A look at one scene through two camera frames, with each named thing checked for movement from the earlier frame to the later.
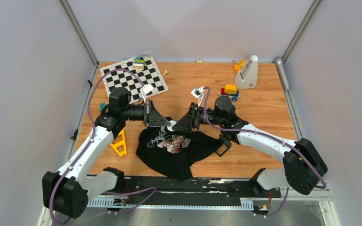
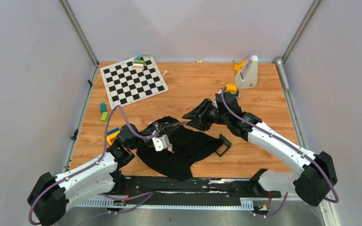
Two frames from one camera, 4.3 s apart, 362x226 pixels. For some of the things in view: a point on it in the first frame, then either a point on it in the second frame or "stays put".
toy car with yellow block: [230, 90] stays put
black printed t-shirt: [175, 152] stays put
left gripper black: [152, 117] -> [165, 128]
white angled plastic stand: [247, 77] stays put
